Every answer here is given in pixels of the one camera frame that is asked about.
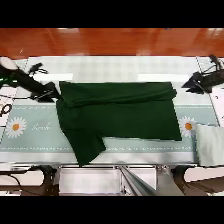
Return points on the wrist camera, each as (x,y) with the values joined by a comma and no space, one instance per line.
(215,62)
(36,68)

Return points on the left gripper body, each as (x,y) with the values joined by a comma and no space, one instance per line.
(46,92)

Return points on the dark green T-shirt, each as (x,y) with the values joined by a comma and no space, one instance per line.
(120,110)

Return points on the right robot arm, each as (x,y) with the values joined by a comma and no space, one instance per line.
(216,80)

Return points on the silver frame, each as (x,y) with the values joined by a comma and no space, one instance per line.
(138,185)

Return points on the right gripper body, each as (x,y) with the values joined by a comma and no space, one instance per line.
(201,82)

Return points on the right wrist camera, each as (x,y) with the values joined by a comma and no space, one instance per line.
(215,62)

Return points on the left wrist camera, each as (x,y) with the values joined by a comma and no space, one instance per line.
(36,68)

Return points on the pale green garment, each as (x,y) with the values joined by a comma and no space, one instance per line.
(210,145)

